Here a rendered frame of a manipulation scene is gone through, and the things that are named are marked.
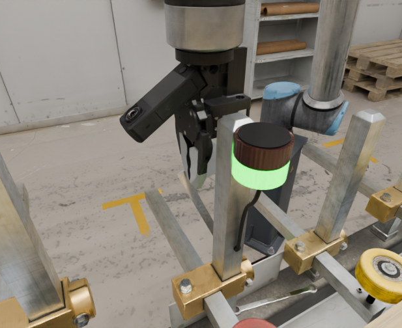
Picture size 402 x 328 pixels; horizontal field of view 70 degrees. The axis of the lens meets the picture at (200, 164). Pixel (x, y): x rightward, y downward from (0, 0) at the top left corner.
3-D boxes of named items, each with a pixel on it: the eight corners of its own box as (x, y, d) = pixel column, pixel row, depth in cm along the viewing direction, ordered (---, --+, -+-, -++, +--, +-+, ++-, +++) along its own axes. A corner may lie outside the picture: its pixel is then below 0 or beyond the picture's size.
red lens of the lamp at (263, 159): (222, 147, 32) (223, 129, 30) (266, 135, 34) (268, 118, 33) (255, 176, 27) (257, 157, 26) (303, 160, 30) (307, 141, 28)
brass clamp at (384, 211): (361, 209, 70) (369, 192, 67) (397, 192, 75) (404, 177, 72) (385, 225, 66) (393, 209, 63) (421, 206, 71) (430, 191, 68)
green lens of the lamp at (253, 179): (221, 165, 33) (222, 149, 32) (263, 153, 35) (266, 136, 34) (252, 196, 29) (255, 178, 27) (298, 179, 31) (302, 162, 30)
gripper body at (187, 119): (248, 138, 41) (257, 48, 34) (193, 153, 37) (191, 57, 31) (220, 118, 46) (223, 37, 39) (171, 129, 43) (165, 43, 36)
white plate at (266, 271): (171, 331, 57) (167, 303, 51) (275, 277, 66) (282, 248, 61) (171, 334, 56) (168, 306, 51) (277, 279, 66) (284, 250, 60)
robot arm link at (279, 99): (267, 112, 141) (272, 76, 131) (301, 120, 133) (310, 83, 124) (253, 123, 131) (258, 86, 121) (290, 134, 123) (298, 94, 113)
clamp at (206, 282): (172, 295, 50) (171, 278, 47) (238, 265, 55) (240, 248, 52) (186, 325, 46) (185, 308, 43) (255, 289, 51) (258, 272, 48)
